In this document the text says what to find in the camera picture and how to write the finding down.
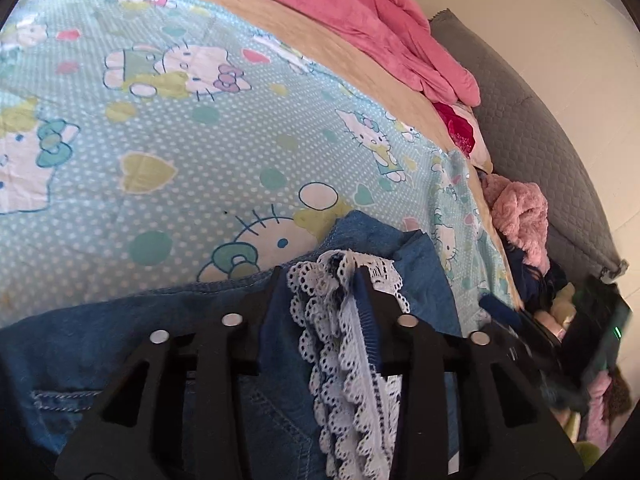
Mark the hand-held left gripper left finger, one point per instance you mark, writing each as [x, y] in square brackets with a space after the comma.
[250, 320]

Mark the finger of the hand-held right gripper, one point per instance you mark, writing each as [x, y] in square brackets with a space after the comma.
[500, 310]

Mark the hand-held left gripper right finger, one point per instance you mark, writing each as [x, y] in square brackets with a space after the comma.
[367, 320]

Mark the denim pants with lace trim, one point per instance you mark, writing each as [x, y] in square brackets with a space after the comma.
[100, 330]

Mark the navy clothing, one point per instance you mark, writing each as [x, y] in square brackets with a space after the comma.
[525, 280]

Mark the pale pink cloth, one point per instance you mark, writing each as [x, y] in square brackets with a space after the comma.
[597, 410]

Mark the pink fluffy garment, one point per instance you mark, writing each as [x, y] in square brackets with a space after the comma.
[520, 215]

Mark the grey quilted headboard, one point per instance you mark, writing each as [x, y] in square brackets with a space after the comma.
[540, 150]

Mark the cartoon cat printed bed sheet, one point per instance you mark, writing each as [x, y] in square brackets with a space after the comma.
[175, 160]

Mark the red floral pillow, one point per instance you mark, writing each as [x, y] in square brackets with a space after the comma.
[457, 127]

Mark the pink duvet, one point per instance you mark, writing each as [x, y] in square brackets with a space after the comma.
[390, 25]

